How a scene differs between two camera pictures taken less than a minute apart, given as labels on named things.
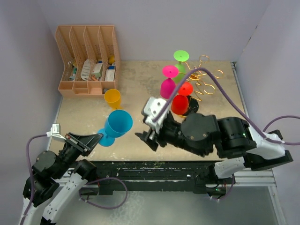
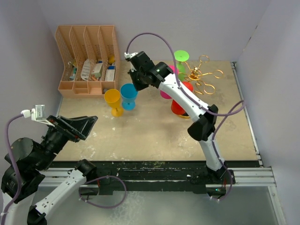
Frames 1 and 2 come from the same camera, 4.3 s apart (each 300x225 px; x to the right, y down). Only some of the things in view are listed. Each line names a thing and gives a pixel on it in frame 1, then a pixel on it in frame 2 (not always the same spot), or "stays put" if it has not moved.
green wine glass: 181,56 stays put
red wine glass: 180,103 stays put
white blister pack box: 110,73 stays put
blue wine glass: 118,123 → 128,93
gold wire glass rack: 197,75 stays put
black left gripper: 84,143 → 80,126
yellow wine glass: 113,97 stays put
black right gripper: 145,136 → 137,86
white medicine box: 97,70 stays put
